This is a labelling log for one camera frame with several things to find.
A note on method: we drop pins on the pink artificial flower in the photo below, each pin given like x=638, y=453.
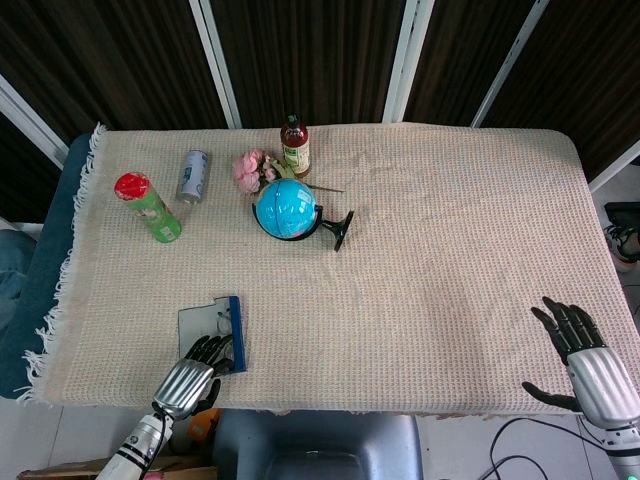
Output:
x=246, y=170

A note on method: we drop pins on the blue card box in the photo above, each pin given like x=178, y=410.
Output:
x=200, y=325

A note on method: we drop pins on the brown cardboard box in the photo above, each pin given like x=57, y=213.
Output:
x=190, y=472

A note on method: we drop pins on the blue globe on black stand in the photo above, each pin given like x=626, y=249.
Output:
x=285, y=207

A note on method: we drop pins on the beige waffle-weave tablecloth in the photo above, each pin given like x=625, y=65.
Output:
x=425, y=250

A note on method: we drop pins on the blue jeans leg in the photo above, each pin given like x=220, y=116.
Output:
x=15, y=260

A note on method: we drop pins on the green canister with red lid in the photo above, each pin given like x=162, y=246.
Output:
x=152, y=210

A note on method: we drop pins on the blue patterned under cloth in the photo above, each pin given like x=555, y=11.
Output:
x=45, y=250

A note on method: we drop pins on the orange object under table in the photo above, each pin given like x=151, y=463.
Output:
x=200, y=427

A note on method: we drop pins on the silver blue drink can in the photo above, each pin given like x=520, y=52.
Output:
x=192, y=175

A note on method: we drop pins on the white screen frame post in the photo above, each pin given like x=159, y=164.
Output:
x=407, y=60
x=30, y=117
x=510, y=60
x=215, y=60
x=615, y=167

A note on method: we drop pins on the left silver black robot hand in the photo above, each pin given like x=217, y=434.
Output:
x=185, y=387

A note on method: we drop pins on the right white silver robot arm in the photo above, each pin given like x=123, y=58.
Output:
x=625, y=450

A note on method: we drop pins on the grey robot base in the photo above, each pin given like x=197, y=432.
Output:
x=310, y=440

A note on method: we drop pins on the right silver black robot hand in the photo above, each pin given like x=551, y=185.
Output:
x=602, y=385

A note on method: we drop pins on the brown tea bottle green label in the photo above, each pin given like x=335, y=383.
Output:
x=295, y=150

